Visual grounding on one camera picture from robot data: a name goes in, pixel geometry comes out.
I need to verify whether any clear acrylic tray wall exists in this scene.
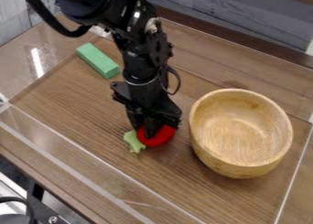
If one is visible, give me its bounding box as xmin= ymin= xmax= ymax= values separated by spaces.
xmin=0 ymin=94 xmax=203 ymax=224

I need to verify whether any green rectangular block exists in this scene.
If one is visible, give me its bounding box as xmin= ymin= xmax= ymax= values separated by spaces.
xmin=77 ymin=43 xmax=120 ymax=79

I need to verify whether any red plush strawberry toy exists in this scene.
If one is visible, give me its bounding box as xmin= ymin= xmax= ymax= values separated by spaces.
xmin=123 ymin=125 xmax=176 ymax=154

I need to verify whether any black metal table frame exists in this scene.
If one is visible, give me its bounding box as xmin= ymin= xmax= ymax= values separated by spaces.
xmin=27 ymin=182 xmax=69 ymax=224

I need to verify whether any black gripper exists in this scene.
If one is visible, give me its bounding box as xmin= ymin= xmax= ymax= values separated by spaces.
xmin=108 ymin=78 xmax=183 ymax=140

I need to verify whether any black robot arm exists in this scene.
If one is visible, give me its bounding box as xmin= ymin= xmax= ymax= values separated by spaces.
xmin=57 ymin=0 xmax=182 ymax=138

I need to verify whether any wooden bowl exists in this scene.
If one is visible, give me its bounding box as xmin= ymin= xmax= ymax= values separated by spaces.
xmin=188 ymin=89 xmax=293 ymax=179

